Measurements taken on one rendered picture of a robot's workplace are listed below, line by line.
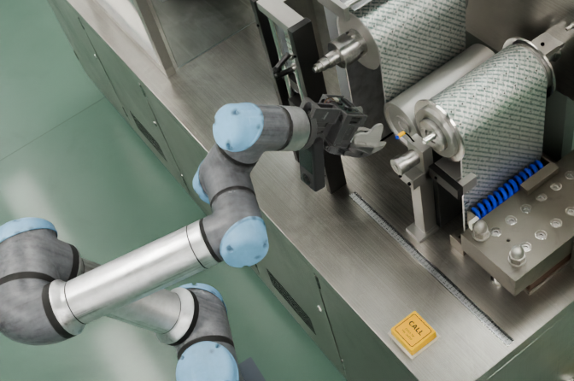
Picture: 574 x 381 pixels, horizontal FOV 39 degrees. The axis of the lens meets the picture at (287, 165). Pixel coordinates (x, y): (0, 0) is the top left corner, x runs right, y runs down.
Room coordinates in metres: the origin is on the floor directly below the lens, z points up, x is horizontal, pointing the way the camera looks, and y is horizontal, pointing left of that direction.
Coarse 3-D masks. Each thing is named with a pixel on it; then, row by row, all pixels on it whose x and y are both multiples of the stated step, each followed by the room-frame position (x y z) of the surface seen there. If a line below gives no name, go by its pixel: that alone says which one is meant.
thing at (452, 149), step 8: (536, 56) 1.15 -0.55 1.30; (544, 72) 1.13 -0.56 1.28; (424, 112) 1.10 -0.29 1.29; (432, 112) 1.08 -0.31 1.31; (416, 120) 1.13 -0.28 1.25; (440, 120) 1.06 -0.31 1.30; (448, 128) 1.04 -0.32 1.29; (448, 136) 1.03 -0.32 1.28; (448, 144) 1.03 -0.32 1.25; (456, 144) 1.02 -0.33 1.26; (440, 152) 1.06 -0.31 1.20; (448, 152) 1.04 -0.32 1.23
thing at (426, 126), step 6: (420, 120) 1.10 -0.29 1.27; (426, 120) 1.08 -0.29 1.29; (432, 120) 1.08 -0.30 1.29; (420, 126) 1.10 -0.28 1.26; (426, 126) 1.08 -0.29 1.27; (432, 126) 1.06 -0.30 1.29; (438, 126) 1.06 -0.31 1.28; (420, 132) 1.10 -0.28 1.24; (426, 132) 1.09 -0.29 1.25; (438, 132) 1.05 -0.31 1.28; (438, 138) 1.05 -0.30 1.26; (444, 138) 1.04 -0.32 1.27; (432, 144) 1.07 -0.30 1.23; (438, 144) 1.05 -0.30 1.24; (444, 144) 1.04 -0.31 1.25; (438, 150) 1.05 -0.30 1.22
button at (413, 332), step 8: (416, 312) 0.88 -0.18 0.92; (408, 320) 0.86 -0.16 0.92; (416, 320) 0.86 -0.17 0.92; (424, 320) 0.85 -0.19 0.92; (392, 328) 0.86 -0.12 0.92; (400, 328) 0.85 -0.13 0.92; (408, 328) 0.85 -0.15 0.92; (416, 328) 0.84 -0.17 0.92; (424, 328) 0.84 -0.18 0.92; (432, 328) 0.83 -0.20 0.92; (400, 336) 0.84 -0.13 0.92; (408, 336) 0.83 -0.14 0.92; (416, 336) 0.82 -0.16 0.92; (424, 336) 0.82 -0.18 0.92; (432, 336) 0.82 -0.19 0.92; (408, 344) 0.81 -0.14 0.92; (416, 344) 0.81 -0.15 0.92; (424, 344) 0.81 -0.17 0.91; (416, 352) 0.80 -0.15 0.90
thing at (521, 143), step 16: (544, 112) 1.11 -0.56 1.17; (512, 128) 1.08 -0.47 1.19; (528, 128) 1.09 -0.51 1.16; (496, 144) 1.06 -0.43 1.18; (512, 144) 1.08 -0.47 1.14; (528, 144) 1.09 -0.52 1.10; (464, 160) 1.02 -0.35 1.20; (480, 160) 1.04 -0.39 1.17; (496, 160) 1.06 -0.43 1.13; (512, 160) 1.08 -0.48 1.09; (528, 160) 1.10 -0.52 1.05; (464, 176) 1.02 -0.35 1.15; (480, 176) 1.04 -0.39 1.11; (496, 176) 1.06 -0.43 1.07; (512, 176) 1.08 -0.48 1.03; (480, 192) 1.04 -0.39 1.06; (464, 208) 1.02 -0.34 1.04
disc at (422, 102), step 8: (416, 104) 1.14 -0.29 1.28; (424, 104) 1.11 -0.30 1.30; (432, 104) 1.09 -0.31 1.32; (416, 112) 1.14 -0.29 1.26; (440, 112) 1.07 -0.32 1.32; (448, 120) 1.05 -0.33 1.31; (456, 128) 1.03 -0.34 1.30; (456, 136) 1.03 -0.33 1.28; (456, 152) 1.03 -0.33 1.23; (464, 152) 1.01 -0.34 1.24; (456, 160) 1.03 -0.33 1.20
